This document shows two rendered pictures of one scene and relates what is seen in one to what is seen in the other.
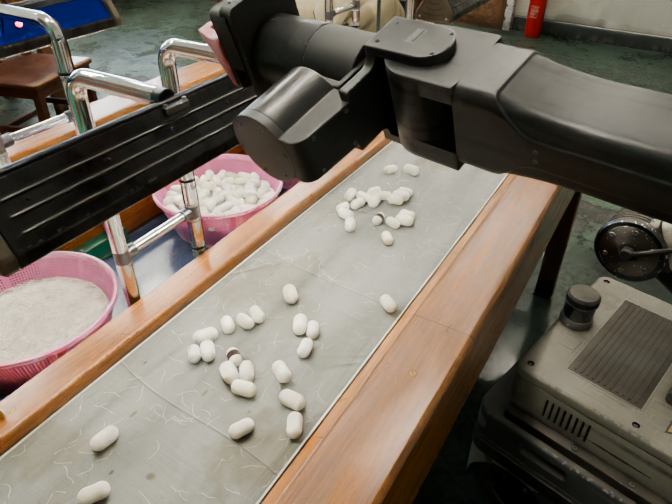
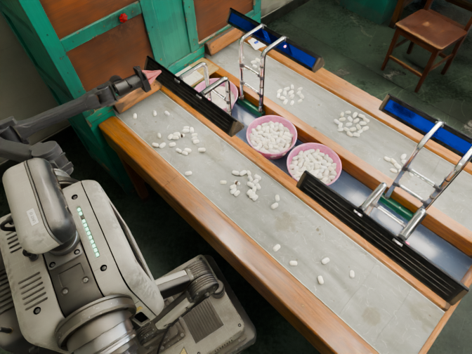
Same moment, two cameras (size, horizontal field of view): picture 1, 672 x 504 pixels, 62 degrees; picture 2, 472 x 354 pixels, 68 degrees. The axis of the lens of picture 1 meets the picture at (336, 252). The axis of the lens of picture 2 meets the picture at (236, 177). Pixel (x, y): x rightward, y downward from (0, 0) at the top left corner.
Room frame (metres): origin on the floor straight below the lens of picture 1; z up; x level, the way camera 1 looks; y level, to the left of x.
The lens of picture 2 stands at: (1.17, -0.96, 2.17)
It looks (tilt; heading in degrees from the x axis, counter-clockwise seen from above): 56 degrees down; 107
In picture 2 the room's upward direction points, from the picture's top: 3 degrees counter-clockwise
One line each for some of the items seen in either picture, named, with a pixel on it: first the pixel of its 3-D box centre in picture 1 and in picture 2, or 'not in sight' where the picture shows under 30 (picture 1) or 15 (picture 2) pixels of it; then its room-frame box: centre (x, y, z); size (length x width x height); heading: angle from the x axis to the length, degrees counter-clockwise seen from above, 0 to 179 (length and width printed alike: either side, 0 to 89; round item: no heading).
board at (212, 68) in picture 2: not in sight; (190, 76); (0.46, 0.59, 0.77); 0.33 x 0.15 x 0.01; 59
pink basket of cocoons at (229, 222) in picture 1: (220, 202); (271, 139); (1.02, 0.24, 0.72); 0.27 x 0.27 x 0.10
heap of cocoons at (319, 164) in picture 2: not in sight; (312, 170); (1.26, 0.10, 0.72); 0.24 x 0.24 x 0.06
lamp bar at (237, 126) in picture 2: (215, 108); (189, 91); (0.65, 0.14, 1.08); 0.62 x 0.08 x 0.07; 149
